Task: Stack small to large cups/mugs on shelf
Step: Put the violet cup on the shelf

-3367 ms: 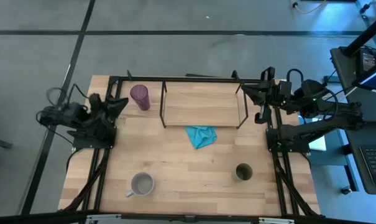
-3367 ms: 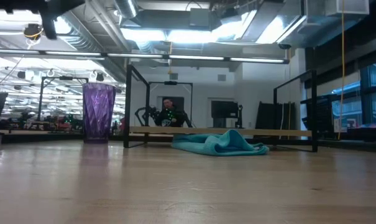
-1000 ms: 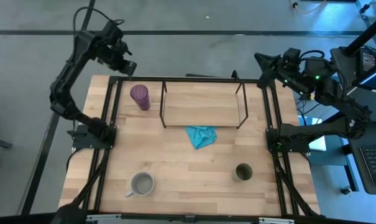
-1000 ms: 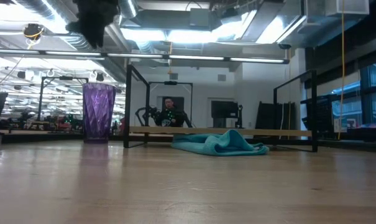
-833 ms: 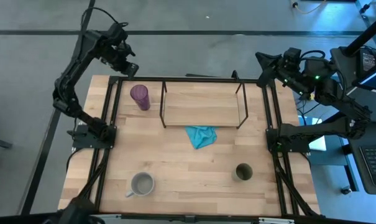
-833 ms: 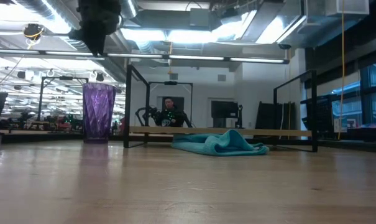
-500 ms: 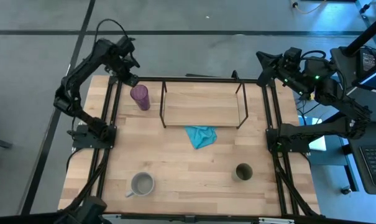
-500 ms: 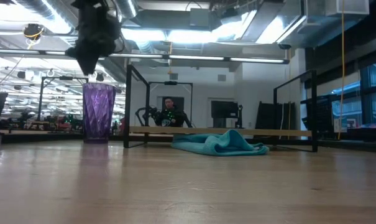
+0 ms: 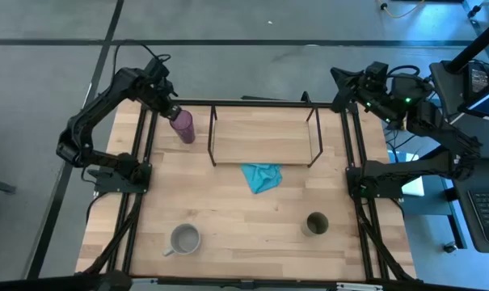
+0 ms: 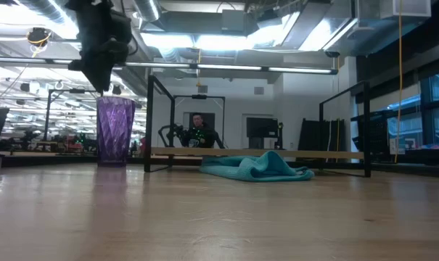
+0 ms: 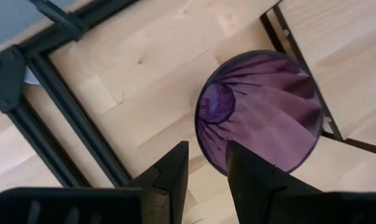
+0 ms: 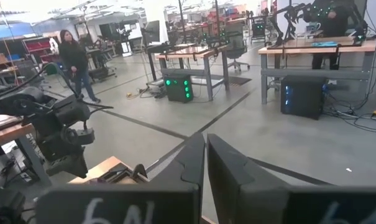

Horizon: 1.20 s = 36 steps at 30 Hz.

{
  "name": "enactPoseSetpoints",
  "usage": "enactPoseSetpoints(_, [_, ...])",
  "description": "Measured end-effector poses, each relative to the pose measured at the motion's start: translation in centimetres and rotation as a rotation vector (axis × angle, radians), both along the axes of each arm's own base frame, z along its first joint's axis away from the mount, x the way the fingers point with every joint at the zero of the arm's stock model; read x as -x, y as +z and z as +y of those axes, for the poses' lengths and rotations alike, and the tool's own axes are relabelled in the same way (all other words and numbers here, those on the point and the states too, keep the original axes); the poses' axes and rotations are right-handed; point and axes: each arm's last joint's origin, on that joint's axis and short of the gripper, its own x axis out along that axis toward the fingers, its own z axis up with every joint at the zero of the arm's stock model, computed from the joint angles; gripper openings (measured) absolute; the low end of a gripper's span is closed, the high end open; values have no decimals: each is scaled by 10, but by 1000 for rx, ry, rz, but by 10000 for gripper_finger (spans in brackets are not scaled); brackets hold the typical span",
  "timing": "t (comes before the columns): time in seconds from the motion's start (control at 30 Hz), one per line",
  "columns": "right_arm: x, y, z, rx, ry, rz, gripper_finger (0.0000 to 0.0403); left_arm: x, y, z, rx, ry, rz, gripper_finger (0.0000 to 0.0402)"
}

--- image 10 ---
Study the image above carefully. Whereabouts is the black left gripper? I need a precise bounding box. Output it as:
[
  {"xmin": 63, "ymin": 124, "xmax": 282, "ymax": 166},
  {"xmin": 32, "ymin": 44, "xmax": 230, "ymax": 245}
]
[{"xmin": 67, "ymin": 7, "xmax": 130, "ymax": 94}]

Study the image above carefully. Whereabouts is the purple faceted plastic tumbler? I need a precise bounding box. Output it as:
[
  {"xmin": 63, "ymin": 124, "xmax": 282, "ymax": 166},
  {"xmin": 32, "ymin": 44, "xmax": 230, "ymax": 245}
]
[{"xmin": 96, "ymin": 96, "xmax": 136, "ymax": 168}]

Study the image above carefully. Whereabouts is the person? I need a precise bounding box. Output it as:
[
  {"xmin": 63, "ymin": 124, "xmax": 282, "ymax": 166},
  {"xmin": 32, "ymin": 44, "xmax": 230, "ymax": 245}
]
[{"xmin": 181, "ymin": 112, "xmax": 226, "ymax": 149}]

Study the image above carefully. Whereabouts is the overhead light bar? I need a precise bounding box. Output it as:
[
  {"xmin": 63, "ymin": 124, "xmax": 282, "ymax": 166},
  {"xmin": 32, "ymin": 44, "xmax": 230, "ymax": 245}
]
[{"xmin": 0, "ymin": 56, "xmax": 339, "ymax": 76}]

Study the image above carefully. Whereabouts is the teal microfibre cloth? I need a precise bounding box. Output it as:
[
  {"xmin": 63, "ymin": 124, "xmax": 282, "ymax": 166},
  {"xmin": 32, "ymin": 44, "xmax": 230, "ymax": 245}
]
[{"xmin": 199, "ymin": 150, "xmax": 316, "ymax": 183}]

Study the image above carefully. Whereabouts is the black folded panel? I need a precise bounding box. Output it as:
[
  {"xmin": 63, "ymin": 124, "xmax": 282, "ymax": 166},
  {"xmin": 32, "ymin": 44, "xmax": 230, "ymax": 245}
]
[{"xmin": 298, "ymin": 118, "xmax": 345, "ymax": 162}]

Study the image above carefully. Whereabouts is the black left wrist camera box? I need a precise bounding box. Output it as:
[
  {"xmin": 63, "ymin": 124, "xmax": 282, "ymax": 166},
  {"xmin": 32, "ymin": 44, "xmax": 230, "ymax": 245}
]
[{"xmin": 110, "ymin": 9, "xmax": 134, "ymax": 45}]

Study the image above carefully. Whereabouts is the yellow cable reel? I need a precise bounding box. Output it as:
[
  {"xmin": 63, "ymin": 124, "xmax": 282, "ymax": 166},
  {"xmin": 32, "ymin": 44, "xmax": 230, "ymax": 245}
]
[{"xmin": 25, "ymin": 27, "xmax": 53, "ymax": 59}]

